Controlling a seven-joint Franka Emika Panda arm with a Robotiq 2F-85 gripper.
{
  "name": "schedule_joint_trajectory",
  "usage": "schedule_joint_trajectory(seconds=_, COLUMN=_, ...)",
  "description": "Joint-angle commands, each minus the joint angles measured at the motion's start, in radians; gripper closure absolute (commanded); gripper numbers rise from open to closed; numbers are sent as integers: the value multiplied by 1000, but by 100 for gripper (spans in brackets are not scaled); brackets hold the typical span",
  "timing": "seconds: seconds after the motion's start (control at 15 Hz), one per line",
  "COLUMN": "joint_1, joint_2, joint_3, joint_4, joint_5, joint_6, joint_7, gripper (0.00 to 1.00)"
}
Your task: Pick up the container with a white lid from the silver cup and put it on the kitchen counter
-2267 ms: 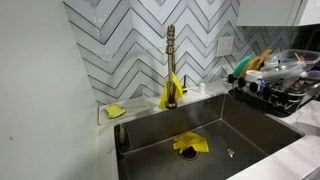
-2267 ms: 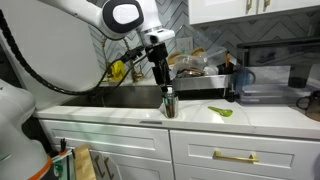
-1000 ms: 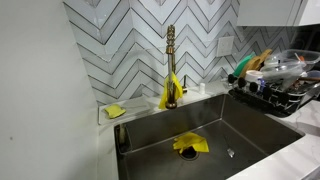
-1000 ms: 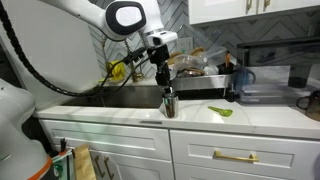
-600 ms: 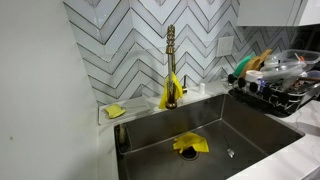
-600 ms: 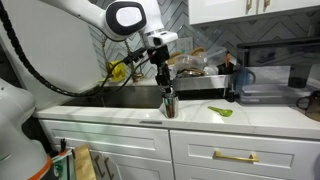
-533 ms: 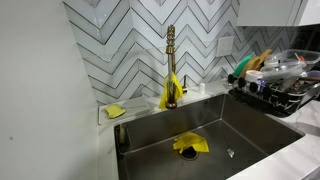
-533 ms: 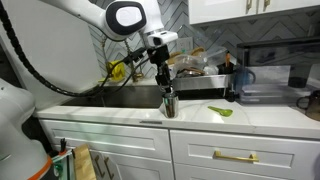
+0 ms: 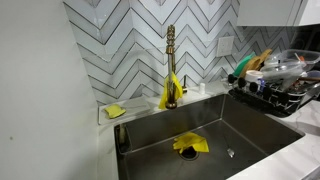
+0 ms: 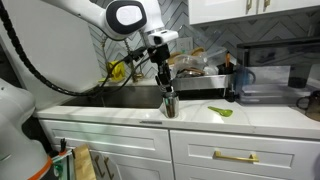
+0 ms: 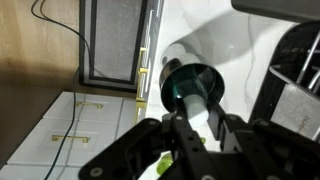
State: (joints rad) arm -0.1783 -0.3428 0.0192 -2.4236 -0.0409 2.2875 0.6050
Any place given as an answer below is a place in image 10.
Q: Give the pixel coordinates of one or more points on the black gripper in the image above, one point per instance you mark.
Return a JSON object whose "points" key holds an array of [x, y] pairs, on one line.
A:
{"points": [[160, 54]]}

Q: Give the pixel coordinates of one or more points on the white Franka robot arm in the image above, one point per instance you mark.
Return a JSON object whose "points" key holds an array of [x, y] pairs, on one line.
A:
{"points": [[100, 13]]}

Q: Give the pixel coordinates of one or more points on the silver metal cup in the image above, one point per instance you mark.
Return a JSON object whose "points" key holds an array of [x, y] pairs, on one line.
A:
{"points": [[170, 106]]}

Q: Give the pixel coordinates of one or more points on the gold kitchen faucet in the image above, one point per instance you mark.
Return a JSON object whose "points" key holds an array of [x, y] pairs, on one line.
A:
{"points": [[133, 68]]}

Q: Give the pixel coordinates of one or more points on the clear plastic food container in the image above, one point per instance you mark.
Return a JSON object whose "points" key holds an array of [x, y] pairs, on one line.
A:
{"points": [[195, 63]]}

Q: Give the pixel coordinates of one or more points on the small black counter object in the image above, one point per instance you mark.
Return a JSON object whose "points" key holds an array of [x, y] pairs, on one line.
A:
{"points": [[230, 95]]}

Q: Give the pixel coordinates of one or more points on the stainless steel sink basin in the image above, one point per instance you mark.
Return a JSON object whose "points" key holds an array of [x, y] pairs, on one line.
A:
{"points": [[133, 98]]}

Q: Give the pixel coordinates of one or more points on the dish drying rack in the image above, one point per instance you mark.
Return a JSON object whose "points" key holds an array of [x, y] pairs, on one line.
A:
{"points": [[203, 82]]}

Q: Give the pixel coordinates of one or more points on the wooden cutting board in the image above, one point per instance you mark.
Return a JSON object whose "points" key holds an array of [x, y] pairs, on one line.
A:
{"points": [[197, 51]]}

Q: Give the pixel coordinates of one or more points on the yellow cloth on faucet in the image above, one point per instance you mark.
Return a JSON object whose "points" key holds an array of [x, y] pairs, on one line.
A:
{"points": [[118, 71]]}

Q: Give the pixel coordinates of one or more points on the black utensil holder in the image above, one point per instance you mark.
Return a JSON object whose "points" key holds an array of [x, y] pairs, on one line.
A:
{"points": [[226, 69]]}

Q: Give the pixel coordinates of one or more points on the green plastic spoon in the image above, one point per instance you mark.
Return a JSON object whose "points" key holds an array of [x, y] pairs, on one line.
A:
{"points": [[224, 112]]}

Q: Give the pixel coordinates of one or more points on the white narrow drawer front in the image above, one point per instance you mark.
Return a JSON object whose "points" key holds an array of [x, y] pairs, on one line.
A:
{"points": [[106, 140]]}

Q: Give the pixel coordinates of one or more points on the white upper cabinet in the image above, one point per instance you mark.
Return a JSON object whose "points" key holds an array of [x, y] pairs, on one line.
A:
{"points": [[220, 10]]}

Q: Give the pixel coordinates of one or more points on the black countertop appliance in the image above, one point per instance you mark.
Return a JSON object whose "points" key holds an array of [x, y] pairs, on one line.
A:
{"points": [[283, 50]]}

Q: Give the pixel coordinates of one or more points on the teal electronic device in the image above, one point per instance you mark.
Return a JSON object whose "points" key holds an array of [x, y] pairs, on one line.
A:
{"points": [[63, 166]]}

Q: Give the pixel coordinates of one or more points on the white wide drawer front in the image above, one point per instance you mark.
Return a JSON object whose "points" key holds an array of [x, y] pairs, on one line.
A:
{"points": [[283, 156]]}

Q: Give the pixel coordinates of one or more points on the dark glass mug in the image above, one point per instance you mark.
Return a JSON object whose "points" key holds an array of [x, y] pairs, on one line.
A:
{"points": [[313, 105]]}

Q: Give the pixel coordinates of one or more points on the white wall outlet plate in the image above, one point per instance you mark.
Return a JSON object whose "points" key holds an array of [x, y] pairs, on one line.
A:
{"points": [[184, 45]]}

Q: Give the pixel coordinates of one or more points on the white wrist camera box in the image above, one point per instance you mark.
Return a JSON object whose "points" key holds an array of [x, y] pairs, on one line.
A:
{"points": [[163, 36]]}

